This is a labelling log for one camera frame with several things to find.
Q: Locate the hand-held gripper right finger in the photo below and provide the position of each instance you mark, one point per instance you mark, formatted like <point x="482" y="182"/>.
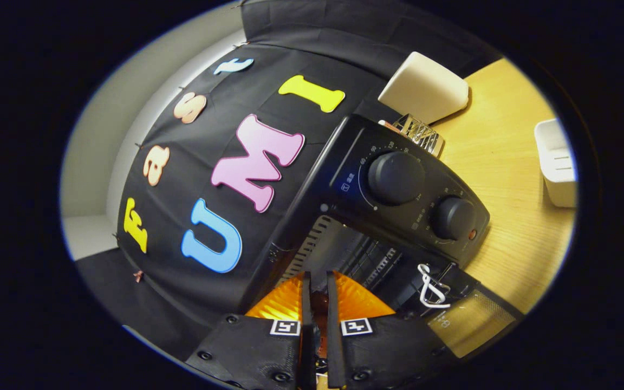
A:
<point x="333" y="336"/>

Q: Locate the black toaster oven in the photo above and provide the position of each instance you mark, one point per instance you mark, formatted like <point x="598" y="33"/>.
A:
<point x="344" y="157"/>

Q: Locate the copper clip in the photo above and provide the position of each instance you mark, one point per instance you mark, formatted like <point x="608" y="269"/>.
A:
<point x="138" y="275"/>

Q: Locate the black backdrop cloth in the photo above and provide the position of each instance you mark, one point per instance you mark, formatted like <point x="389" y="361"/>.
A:
<point x="193" y="157"/>

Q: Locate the white pop-up toaster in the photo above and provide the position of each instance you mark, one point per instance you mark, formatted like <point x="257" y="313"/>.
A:
<point x="426" y="86"/>

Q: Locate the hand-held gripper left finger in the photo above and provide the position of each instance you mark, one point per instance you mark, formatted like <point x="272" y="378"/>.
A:
<point x="307" y="325"/>

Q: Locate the small white rectangular tray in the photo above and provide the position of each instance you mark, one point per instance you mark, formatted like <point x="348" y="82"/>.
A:
<point x="558" y="184"/>

